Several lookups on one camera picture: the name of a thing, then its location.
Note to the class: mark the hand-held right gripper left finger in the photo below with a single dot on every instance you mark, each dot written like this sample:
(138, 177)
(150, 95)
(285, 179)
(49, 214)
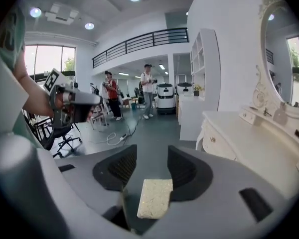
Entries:
(89, 183)

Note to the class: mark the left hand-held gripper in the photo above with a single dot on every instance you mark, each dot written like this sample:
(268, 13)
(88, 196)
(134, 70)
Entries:
(53, 81)

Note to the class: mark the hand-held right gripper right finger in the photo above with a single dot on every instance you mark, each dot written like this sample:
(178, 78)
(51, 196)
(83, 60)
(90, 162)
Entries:
(214, 203)

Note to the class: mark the white cushioned stool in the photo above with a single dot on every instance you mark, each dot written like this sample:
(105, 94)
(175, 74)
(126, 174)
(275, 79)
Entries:
(154, 198)

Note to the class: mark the white ornate dressing table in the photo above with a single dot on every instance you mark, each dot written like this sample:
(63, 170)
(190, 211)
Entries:
(251, 143)

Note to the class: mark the person's left forearm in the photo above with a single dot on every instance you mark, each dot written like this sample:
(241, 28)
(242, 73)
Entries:
(32, 93)

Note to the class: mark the person's left hand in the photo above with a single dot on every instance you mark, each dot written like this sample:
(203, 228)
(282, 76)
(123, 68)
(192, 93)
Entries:
(63, 103)

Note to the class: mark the brown seat metal chair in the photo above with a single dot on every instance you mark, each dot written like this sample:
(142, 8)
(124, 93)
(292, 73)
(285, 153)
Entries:
(99, 118)

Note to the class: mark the black office chair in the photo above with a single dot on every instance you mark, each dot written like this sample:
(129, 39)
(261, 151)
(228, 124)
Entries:
(54, 136)

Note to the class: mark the teal waste bin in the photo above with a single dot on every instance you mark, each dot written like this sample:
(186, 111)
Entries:
(133, 106)

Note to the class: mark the large window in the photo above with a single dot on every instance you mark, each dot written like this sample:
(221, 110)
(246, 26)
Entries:
(49, 61)

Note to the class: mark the white power strip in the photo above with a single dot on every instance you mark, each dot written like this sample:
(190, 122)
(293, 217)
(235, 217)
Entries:
(123, 137)

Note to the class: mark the black balcony railing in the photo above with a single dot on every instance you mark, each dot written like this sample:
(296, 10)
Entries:
(139, 42)

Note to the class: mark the white wheeled robot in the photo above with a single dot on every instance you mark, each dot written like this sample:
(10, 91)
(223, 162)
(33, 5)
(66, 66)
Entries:
(184, 88)
(165, 98)

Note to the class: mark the white low cabinet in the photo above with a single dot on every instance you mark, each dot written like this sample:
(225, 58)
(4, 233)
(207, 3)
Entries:
(190, 118)

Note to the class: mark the white ceiling air unit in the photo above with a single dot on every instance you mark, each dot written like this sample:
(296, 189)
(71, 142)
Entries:
(61, 14)

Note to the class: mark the person's green printed shirt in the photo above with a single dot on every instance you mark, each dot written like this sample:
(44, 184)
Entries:
(10, 34)

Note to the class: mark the small potted plant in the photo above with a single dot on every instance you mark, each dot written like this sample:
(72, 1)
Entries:
(198, 90)

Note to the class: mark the white tall shelf unit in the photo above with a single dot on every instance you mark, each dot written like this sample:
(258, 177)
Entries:
(209, 66)

